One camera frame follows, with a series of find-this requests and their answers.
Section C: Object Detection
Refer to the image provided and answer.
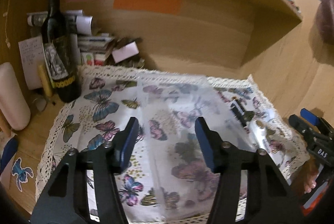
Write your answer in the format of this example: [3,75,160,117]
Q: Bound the handwritten white note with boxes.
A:
[18,36,45,90]

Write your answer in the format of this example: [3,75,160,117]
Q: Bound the yellow lip balm tube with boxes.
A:
[37,63,53,98]

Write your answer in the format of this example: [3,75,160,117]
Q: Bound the stack of books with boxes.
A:
[78,34,115,66]

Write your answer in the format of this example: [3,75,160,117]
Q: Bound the small pink box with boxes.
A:
[111,41,139,63]

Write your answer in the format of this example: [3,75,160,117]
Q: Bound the clear plastic storage bin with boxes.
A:
[137,75,256,222]

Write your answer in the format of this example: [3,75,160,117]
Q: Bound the butterfly print lace cloth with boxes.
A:
[36,66,309,223]

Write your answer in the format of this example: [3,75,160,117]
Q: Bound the blue character sticker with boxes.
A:
[11,157,34,192]

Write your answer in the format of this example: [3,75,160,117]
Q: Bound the rolled white paper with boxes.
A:
[27,10,93,36]

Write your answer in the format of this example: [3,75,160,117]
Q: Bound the cream cylindrical candle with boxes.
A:
[0,62,30,131]

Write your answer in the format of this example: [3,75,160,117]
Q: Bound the dark wine bottle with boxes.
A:
[41,0,81,103]

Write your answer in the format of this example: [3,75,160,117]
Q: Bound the round wire glasses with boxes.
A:
[31,94,56,112]

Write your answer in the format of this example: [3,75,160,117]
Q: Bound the wooden shelf board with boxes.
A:
[13,0,301,71]

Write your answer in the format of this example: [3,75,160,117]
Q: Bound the orange sticky note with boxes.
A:
[113,0,182,15]

